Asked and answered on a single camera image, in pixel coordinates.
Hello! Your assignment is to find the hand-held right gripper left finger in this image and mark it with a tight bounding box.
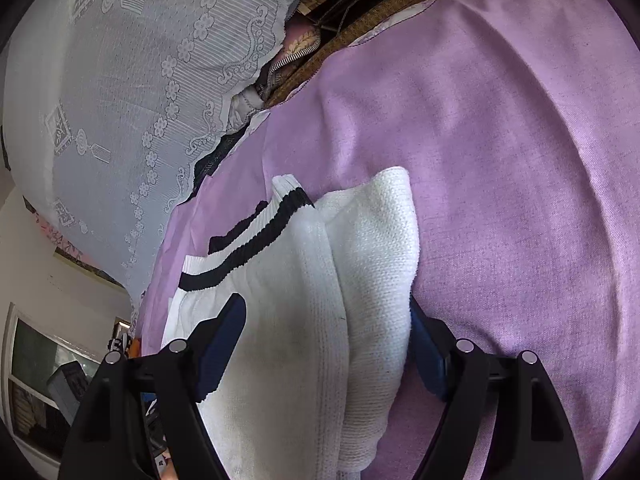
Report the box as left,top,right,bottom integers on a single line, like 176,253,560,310
57,292,247,480

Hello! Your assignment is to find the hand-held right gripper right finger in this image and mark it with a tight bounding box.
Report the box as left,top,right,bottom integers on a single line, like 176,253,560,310
409,295,585,480

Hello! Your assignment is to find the white sweater with black stripes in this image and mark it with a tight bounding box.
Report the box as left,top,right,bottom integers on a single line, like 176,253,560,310
161,167,421,480

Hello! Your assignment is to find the grey box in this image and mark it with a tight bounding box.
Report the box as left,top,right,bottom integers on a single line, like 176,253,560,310
47,360,96,413

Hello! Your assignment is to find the white framed window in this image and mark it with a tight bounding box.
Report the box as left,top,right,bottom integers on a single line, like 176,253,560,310
0,302,108,466

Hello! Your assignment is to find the pink floral cloth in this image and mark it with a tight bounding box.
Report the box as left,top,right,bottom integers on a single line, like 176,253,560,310
22,197,128,288

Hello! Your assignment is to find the pink bed sheet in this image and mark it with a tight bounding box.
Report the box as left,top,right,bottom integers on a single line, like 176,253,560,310
132,0,640,480

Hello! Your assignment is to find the white lace cover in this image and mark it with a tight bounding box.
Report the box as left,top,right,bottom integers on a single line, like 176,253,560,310
0,0,341,311

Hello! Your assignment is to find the pink patterned pillow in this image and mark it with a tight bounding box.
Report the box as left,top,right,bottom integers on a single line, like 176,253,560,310
265,12,326,106

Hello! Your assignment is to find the brown gold woven cloth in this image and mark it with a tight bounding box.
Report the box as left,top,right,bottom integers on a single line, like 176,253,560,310
260,0,506,108

